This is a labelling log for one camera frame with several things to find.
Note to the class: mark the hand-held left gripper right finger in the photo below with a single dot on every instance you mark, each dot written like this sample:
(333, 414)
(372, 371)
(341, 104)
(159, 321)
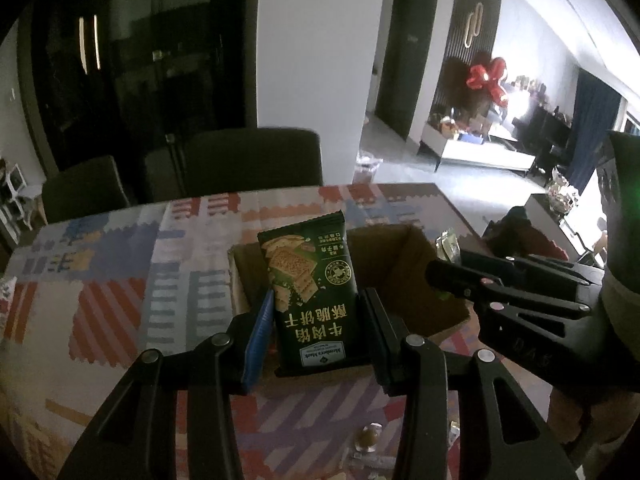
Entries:
(381, 332)

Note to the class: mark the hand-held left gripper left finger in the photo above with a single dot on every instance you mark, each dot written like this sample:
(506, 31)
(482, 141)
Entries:
(259, 342)

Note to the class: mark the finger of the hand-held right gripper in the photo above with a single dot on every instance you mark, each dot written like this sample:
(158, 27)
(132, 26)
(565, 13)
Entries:
(530, 271)
(460, 282)

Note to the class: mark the small yellow-green snack packet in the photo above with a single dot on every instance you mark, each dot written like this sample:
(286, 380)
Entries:
(447, 244)

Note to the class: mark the brown cardboard box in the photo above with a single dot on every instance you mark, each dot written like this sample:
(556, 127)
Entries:
(400, 270)

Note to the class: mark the dark green cracker packet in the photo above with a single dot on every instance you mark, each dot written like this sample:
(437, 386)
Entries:
(310, 305)

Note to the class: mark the small clear-wrapped candy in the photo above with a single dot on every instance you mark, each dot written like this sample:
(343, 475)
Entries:
(367, 436)

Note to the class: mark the person's right hand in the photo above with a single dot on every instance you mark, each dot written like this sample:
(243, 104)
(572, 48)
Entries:
(570, 425)

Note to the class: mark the red cloth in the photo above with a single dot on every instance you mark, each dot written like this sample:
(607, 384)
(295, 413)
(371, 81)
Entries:
(530, 240)

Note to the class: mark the shiny silver wrapping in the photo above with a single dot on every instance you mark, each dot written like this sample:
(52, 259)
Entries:
(562, 191)

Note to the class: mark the white low table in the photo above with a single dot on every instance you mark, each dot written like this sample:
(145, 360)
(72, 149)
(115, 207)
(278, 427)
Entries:
(480, 155)

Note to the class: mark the dark sideboard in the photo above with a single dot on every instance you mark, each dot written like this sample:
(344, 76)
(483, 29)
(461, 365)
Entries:
(542, 132)

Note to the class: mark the colourful patterned tablecloth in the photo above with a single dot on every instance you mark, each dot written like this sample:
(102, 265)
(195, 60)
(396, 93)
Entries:
(125, 285)

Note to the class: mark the blue curtain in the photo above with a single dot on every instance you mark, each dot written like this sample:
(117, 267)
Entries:
(595, 130)

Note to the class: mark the dark dining chair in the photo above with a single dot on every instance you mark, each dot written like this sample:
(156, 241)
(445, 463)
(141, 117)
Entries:
(250, 162)
(162, 175)
(85, 190)

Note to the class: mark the red foil balloon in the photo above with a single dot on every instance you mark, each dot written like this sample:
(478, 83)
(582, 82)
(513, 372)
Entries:
(487, 77)

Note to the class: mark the dark doorway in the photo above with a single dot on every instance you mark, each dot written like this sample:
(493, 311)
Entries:
(405, 55)

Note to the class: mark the white small chair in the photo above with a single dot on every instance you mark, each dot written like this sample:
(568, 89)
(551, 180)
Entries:
(15, 195)

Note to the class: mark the dark glass cabinet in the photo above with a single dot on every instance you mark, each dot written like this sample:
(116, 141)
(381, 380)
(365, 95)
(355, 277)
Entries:
(150, 60)

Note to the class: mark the dark slatted wall panel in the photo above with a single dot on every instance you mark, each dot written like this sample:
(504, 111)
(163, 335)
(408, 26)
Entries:
(475, 10)

